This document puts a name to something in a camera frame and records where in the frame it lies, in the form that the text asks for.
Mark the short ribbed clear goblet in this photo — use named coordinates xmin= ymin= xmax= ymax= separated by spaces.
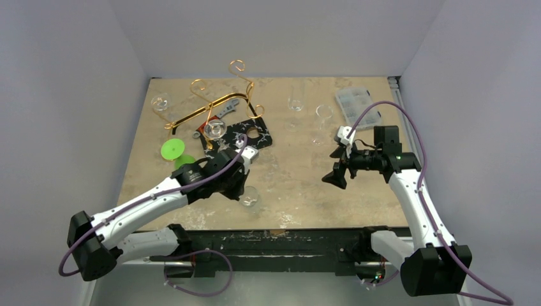
xmin=239 ymin=186 xmax=260 ymax=214

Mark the clear stemmed glass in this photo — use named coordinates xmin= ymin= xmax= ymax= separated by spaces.
xmin=203 ymin=119 xmax=228 ymax=151

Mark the green plastic wine glass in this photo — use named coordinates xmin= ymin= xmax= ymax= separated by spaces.
xmin=160 ymin=138 xmax=196 ymax=170

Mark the clear round wine glass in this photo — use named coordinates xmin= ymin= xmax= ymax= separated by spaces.
xmin=151 ymin=92 xmax=172 ymax=112

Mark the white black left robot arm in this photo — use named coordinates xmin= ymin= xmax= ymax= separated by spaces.
xmin=67 ymin=147 xmax=259 ymax=282

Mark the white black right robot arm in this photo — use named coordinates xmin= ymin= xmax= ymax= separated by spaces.
xmin=322 ymin=126 xmax=472 ymax=296

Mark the clear tall wine glass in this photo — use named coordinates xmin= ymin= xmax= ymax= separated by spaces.
xmin=311 ymin=105 xmax=334 ymax=145

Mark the black marbled rack base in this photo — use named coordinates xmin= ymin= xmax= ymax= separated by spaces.
xmin=202 ymin=117 xmax=272 ymax=159

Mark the clear plastic screw box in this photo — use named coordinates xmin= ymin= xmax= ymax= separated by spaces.
xmin=335 ymin=87 xmax=382 ymax=131

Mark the clear champagne flute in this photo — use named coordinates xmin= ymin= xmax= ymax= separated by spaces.
xmin=285 ymin=78 xmax=305 ymax=131

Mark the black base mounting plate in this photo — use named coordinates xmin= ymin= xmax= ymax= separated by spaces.
xmin=151 ymin=226 xmax=396 ymax=282

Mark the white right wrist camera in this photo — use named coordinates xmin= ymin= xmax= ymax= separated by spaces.
xmin=334 ymin=126 xmax=355 ymax=157

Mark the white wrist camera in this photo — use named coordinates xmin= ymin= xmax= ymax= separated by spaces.
xmin=334 ymin=126 xmax=355 ymax=157
xmin=235 ymin=134 xmax=259 ymax=170

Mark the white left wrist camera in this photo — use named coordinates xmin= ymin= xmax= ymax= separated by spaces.
xmin=235 ymin=134 xmax=259 ymax=170

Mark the red handled adjustable wrench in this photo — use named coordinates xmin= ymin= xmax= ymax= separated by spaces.
xmin=192 ymin=98 xmax=240 ymax=139

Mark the gold wire wine glass rack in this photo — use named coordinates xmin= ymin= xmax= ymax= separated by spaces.
xmin=152 ymin=59 xmax=265 ymax=135

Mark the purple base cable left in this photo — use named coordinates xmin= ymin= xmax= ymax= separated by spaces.
xmin=163 ymin=249 xmax=234 ymax=297

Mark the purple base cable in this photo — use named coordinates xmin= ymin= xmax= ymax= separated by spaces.
xmin=360 ymin=263 xmax=403 ymax=289
xmin=163 ymin=249 xmax=234 ymax=297

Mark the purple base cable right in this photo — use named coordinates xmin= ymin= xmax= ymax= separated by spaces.
xmin=360 ymin=263 xmax=403 ymax=289

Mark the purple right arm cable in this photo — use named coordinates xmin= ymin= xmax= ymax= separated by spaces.
xmin=348 ymin=100 xmax=514 ymax=306

